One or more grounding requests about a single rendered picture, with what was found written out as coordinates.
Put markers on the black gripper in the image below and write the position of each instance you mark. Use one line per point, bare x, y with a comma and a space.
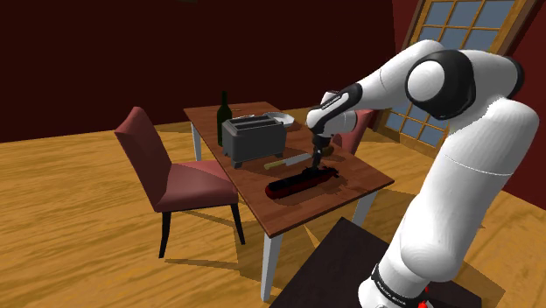
317, 150

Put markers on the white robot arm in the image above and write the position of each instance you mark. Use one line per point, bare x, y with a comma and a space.
465, 179

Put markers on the red and black oblong thing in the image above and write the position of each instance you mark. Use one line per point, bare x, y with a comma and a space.
298, 183

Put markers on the white plate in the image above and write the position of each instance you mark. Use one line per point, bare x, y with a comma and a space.
282, 118

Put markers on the red upholstered chair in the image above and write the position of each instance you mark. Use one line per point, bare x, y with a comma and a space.
360, 123
187, 183

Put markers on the wooden table with white legs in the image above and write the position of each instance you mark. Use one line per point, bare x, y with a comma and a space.
294, 204

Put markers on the grey toaster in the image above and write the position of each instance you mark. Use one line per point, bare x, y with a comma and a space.
254, 138

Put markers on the dark green bottle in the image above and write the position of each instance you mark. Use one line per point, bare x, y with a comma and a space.
223, 113

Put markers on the dark robot stand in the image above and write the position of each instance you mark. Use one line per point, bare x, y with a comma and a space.
337, 264

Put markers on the wooden framed window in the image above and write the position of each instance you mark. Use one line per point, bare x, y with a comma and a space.
465, 25

